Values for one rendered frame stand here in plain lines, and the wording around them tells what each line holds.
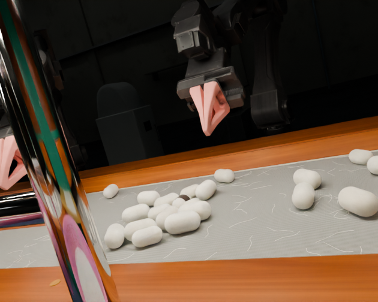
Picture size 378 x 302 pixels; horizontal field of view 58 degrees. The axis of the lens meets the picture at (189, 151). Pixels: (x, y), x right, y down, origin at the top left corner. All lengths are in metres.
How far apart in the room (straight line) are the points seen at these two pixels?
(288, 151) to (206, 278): 0.34
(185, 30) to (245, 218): 0.31
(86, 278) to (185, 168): 0.41
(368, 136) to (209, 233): 0.28
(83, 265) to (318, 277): 0.13
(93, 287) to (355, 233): 0.20
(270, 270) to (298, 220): 0.12
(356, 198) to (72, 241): 0.23
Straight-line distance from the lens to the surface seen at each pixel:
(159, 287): 0.24
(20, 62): 0.18
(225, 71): 0.56
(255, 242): 0.31
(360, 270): 0.22
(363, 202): 0.32
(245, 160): 0.55
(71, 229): 0.19
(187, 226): 0.36
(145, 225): 0.37
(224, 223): 0.37
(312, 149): 0.53
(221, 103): 0.57
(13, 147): 0.60
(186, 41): 0.53
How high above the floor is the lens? 0.88
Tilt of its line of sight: 10 degrees down
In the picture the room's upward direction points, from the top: 15 degrees counter-clockwise
